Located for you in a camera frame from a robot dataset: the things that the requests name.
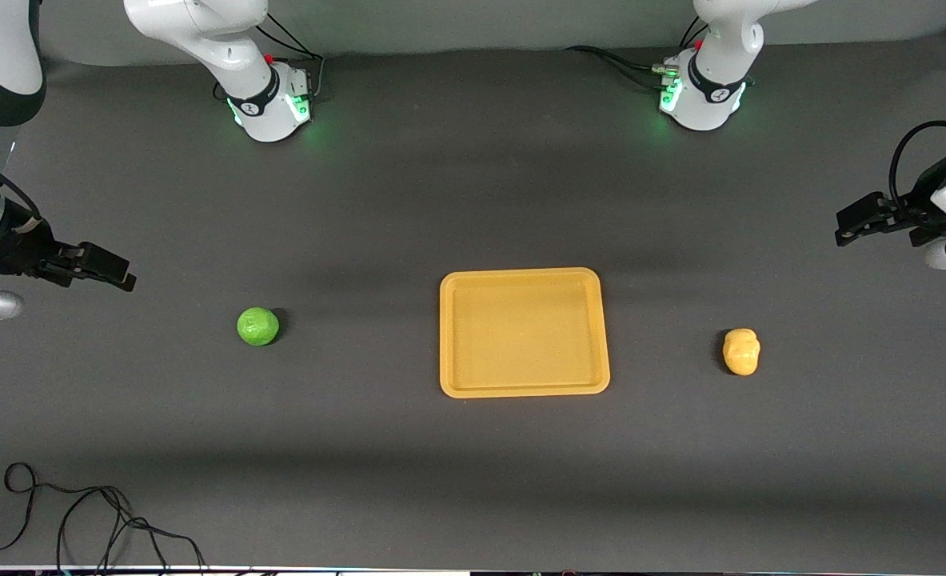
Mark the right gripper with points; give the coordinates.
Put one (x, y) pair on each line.
(25, 252)

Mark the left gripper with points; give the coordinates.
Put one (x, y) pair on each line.
(914, 214)

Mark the green apple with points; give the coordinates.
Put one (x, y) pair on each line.
(257, 326)

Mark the yellow potato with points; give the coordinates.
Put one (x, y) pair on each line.
(741, 352)

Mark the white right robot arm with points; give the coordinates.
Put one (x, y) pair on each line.
(225, 48)

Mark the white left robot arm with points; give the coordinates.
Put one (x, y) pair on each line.
(720, 48)

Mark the yellow plastic tray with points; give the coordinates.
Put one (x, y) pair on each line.
(524, 333)

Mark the dark grey table mat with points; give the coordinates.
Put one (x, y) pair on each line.
(361, 448)

